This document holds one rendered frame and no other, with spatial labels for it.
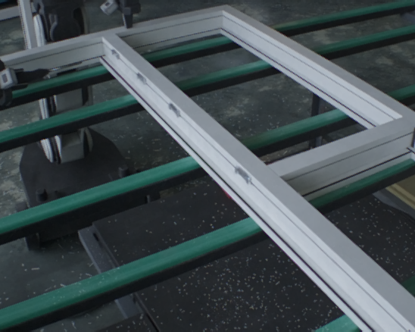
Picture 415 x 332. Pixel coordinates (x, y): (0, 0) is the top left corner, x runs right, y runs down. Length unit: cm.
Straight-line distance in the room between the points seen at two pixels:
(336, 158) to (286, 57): 55
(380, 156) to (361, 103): 21
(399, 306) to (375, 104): 64
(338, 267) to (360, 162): 34
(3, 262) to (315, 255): 163
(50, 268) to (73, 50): 94
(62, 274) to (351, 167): 137
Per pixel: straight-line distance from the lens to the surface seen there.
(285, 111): 319
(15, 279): 229
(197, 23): 186
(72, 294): 97
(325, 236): 95
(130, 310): 133
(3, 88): 149
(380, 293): 87
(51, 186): 243
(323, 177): 116
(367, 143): 120
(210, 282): 134
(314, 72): 153
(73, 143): 235
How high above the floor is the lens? 156
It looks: 34 degrees down
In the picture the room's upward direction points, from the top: 1 degrees counter-clockwise
